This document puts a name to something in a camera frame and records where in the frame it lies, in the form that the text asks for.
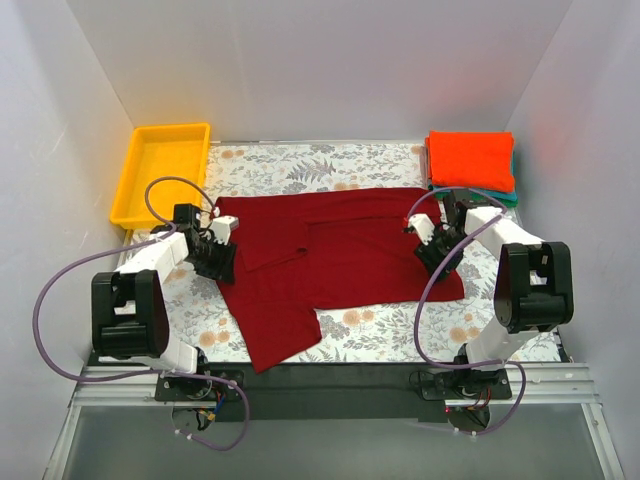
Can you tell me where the dark red t shirt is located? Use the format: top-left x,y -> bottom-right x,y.
216,187 -> 441,373

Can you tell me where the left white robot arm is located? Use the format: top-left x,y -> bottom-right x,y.
91,204 -> 239,400

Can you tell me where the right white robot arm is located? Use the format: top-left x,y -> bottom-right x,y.
406,186 -> 574,398

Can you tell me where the green folded t shirt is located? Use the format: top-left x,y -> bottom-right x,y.
435,188 -> 519,208

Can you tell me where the floral table mat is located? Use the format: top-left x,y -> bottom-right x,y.
163,143 -> 497,363

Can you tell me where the orange folded t shirt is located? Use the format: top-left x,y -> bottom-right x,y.
426,131 -> 515,193

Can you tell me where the pink folded t shirt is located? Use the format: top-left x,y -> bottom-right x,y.
419,145 -> 431,190

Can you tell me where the yellow plastic tray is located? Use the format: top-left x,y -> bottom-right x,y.
109,123 -> 211,230

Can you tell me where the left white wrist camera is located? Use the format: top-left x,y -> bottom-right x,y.
207,215 -> 239,245

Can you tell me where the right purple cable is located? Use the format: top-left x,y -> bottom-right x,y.
402,187 -> 526,437

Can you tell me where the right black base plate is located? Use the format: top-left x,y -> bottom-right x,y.
408,369 -> 512,402

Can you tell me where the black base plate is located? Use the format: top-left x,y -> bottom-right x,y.
153,375 -> 240,402
408,369 -> 512,402

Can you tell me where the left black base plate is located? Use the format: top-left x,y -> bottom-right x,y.
153,375 -> 240,402

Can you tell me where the aluminium rail frame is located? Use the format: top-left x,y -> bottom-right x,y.
48,334 -> 625,479

